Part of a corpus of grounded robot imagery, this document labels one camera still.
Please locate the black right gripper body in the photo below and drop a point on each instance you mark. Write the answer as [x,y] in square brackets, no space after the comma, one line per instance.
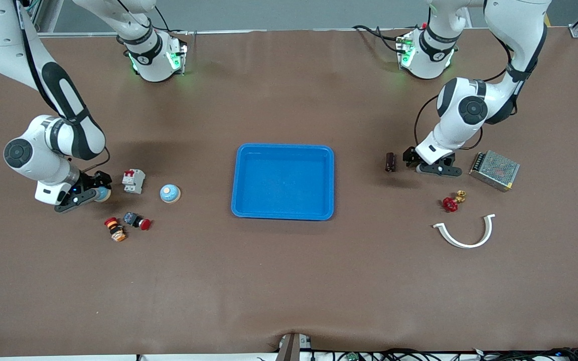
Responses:
[92,179]

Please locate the light blue bell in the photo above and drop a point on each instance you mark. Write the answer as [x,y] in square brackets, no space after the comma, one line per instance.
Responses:
[170,194]
[103,194]

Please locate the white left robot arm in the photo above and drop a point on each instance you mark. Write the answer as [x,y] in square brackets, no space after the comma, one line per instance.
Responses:
[462,108]

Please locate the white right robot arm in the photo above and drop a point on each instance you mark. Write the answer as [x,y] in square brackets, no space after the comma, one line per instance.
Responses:
[48,150]

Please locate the blue plastic tray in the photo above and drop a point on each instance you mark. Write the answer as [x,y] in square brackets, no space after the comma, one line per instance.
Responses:
[284,190]

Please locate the white red circuit breaker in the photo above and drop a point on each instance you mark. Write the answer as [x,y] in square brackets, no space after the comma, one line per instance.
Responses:
[133,181]

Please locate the metal mesh power supply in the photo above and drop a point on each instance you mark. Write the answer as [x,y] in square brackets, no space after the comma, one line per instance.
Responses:
[494,170]

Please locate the red emergency stop button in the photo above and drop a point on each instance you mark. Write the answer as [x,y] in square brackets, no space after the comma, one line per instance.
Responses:
[136,220]

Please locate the orange red push button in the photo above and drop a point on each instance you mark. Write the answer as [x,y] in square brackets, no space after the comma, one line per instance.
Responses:
[116,230]

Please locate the white curved pipe clamp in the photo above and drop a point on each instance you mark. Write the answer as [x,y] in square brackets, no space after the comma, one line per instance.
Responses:
[464,245]

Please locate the grey metal bracket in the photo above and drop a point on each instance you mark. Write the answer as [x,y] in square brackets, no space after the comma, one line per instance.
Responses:
[291,348]

